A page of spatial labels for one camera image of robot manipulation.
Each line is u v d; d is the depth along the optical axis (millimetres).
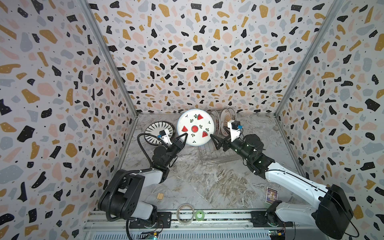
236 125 606
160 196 802
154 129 1094
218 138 654
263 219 742
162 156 648
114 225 721
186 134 809
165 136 763
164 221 733
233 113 960
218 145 662
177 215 760
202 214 763
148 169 608
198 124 816
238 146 638
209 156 973
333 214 396
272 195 813
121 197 431
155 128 1097
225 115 1038
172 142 740
